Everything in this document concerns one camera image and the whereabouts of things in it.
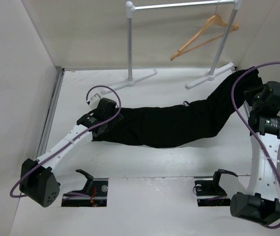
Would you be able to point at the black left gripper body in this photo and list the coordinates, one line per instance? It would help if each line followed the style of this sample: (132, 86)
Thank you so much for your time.
(113, 114)

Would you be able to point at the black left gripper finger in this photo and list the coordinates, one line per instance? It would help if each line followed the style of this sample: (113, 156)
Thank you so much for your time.
(113, 123)
(100, 130)

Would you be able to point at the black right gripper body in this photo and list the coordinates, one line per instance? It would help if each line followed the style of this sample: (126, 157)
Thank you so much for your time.
(256, 104)

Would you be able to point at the black trousers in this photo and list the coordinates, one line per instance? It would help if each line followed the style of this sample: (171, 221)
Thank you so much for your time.
(170, 127)

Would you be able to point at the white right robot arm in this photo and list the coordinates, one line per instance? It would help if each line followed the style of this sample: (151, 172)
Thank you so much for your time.
(259, 202)

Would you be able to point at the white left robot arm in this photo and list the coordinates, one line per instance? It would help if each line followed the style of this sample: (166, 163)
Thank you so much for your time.
(37, 180)

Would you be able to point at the wooden clothes hanger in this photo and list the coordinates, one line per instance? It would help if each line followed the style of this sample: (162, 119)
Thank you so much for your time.
(212, 30)

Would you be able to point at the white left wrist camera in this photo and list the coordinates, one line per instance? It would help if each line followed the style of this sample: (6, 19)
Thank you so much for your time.
(94, 101)

